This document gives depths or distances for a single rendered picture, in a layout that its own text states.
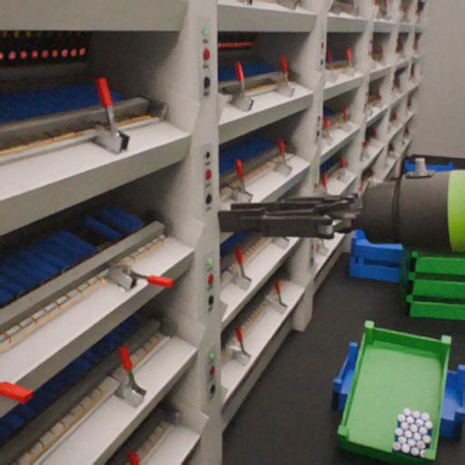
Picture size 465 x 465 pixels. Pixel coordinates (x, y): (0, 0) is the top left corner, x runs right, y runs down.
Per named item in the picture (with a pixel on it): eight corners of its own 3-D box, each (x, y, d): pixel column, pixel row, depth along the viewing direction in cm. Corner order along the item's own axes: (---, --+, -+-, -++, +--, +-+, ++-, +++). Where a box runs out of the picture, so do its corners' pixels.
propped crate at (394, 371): (432, 474, 115) (435, 460, 110) (338, 448, 123) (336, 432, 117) (448, 354, 134) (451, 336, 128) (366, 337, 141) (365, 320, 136)
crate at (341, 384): (462, 391, 142) (467, 365, 139) (460, 441, 125) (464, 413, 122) (349, 366, 153) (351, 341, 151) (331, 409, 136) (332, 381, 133)
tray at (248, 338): (299, 300, 168) (317, 263, 162) (214, 420, 116) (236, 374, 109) (242, 268, 173) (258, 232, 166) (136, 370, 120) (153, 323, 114)
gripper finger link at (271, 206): (274, 202, 73) (277, 201, 74) (229, 203, 76) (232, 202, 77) (278, 223, 74) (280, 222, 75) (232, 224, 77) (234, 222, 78)
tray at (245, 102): (307, 107, 148) (328, 58, 142) (210, 148, 96) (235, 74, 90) (243, 77, 153) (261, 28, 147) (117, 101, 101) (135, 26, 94)
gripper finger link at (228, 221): (269, 230, 71) (267, 232, 71) (222, 231, 75) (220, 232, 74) (266, 208, 71) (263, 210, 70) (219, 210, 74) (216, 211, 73)
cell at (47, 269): (24, 256, 75) (60, 279, 73) (14, 261, 73) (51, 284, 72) (25, 245, 74) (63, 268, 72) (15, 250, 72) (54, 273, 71)
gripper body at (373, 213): (405, 173, 67) (332, 178, 72) (391, 190, 60) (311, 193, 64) (409, 232, 69) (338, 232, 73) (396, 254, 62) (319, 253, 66)
